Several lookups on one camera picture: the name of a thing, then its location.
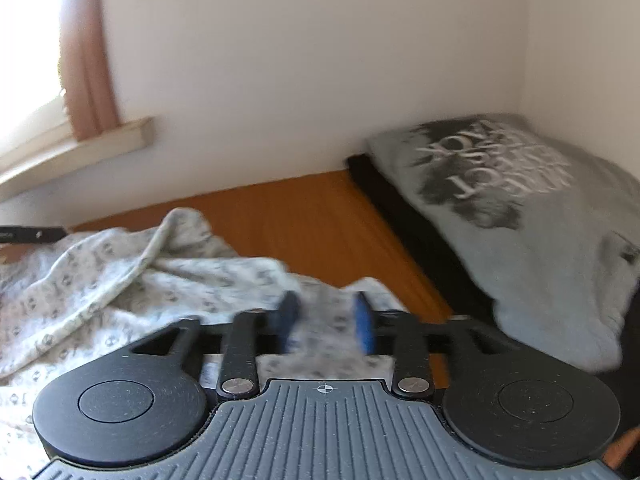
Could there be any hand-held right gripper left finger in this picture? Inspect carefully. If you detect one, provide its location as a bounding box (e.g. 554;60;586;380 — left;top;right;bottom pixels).
129;291;302;401

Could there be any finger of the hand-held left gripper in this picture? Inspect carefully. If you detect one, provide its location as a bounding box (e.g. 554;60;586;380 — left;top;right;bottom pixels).
0;226;68;245

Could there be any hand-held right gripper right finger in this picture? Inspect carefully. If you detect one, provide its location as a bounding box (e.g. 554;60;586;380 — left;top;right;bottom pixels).
352;291;516;401

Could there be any white checker-print pajama garment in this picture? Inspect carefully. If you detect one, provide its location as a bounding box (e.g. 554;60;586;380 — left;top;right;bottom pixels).
0;208;408;476

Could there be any beige stone window sill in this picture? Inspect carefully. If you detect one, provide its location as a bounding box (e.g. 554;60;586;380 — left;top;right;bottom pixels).
0;116;156;201

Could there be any black folded garment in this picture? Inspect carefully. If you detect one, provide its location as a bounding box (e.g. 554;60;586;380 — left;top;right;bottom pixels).
346;154;640;441

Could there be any white window sash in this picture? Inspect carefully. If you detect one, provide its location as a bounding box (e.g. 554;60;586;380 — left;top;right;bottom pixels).
0;0;68;173

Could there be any grey printed folded t-shirt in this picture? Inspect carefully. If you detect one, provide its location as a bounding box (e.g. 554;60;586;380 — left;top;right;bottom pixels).
364;114;640;376

